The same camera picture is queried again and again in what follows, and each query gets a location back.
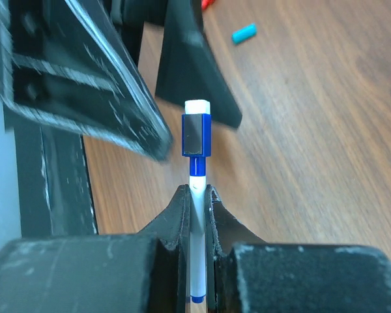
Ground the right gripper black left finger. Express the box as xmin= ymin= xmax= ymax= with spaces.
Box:
xmin=0 ymin=185 xmax=190 ymax=312

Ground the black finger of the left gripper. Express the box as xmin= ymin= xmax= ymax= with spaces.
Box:
xmin=155 ymin=0 xmax=242 ymax=129
xmin=0 ymin=1 xmax=173 ymax=161

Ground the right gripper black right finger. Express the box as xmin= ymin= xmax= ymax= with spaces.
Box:
xmin=205 ymin=186 xmax=391 ymax=312

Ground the blue marker cap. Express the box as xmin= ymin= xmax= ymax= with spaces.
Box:
xmin=182 ymin=100 xmax=212 ymax=157

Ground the teal marker cap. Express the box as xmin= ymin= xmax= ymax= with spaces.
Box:
xmin=231 ymin=23 xmax=257 ymax=45

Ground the red marker cap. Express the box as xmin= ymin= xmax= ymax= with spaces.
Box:
xmin=201 ymin=0 xmax=216 ymax=10

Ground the blue marker pen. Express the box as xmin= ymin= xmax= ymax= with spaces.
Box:
xmin=189 ymin=156 xmax=207 ymax=304

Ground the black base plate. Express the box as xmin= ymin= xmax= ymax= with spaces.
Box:
xmin=14 ymin=121 xmax=98 ymax=238

